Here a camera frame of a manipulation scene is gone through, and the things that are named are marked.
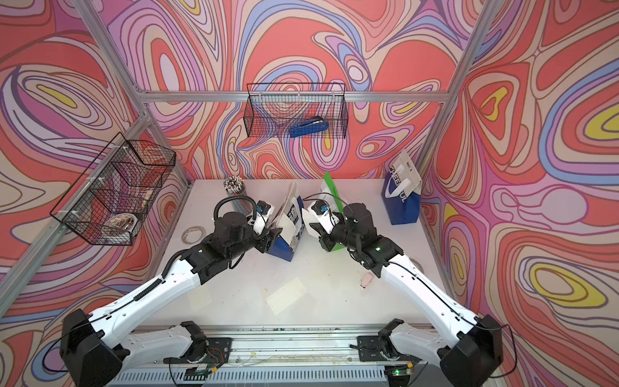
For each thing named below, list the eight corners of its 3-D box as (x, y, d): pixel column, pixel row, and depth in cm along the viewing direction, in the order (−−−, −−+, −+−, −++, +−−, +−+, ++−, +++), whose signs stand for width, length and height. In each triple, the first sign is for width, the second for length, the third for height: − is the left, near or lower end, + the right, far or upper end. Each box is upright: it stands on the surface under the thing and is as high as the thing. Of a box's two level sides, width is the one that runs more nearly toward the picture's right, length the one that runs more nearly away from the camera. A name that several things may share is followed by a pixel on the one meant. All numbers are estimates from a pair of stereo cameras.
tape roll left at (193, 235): (181, 244, 100) (179, 241, 98) (187, 229, 105) (185, 226, 103) (202, 244, 100) (199, 241, 98) (207, 229, 105) (205, 226, 103)
